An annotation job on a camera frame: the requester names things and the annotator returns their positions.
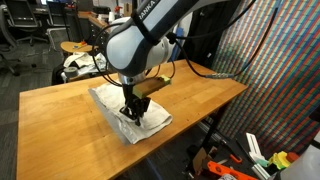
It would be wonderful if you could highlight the wooden wrist camera bar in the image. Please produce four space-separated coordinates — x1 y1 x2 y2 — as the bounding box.
132 74 173 100

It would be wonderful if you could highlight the orange spirit level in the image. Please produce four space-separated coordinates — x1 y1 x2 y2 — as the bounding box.
206 160 259 180

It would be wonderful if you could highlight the red round cap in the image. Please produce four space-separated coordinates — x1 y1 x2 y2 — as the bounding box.
285 152 300 164

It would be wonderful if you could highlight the black table leg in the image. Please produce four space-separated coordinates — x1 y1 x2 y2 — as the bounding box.
201 102 232 156

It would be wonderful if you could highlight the round wooden side table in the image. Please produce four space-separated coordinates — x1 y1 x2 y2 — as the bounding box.
60 41 95 54

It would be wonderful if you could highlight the grey duct tape roll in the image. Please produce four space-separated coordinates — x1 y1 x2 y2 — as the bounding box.
63 66 79 80

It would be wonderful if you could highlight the white plastic bucket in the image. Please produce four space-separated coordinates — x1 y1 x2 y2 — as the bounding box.
279 130 320 180

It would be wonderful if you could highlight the large cardboard box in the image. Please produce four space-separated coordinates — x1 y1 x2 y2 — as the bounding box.
123 3 133 18

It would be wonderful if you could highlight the orange handled bar clamp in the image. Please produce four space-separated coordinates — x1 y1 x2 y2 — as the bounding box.
218 139 244 164

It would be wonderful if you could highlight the folded cardboard piece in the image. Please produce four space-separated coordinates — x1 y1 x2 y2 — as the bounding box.
192 146 218 176

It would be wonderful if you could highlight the white plastic bracket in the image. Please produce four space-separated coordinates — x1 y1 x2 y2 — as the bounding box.
245 132 268 163

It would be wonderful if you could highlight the white woven towel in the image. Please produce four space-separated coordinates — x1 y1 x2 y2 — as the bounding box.
92 82 174 145

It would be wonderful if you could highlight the aluminium rail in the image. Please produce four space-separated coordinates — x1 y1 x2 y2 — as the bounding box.
197 120 236 149

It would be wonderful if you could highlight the yellow green plastic part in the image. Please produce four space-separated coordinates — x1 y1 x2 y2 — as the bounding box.
268 150 292 170

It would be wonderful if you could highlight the black office chair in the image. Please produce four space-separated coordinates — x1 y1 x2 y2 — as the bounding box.
4 0 49 46
0 4 22 77

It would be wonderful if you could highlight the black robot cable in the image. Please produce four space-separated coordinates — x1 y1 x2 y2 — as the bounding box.
91 0 279 88

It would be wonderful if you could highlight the white cloth pile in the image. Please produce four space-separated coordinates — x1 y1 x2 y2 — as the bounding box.
63 51 108 76

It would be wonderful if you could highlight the black hanging cloth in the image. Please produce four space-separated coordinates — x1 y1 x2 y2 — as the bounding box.
179 0 248 70

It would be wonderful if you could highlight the blue floor tape strip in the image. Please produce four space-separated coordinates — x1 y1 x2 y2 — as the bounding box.
146 158 164 180

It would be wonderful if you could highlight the grey duct tape strip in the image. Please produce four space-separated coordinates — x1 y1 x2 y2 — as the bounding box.
87 87 138 147

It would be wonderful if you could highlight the red spray bottle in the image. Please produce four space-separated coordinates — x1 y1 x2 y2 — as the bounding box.
114 5 124 19

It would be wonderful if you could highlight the wood topped workbench cabinet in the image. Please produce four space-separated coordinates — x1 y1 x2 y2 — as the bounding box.
88 15 113 43

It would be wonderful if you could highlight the yellow red small tool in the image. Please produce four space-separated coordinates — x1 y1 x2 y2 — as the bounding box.
73 40 88 50

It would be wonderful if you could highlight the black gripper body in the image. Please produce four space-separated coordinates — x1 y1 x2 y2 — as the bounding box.
121 83 152 110

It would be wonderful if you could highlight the black low stool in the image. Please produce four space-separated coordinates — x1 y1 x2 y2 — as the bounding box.
51 61 69 86

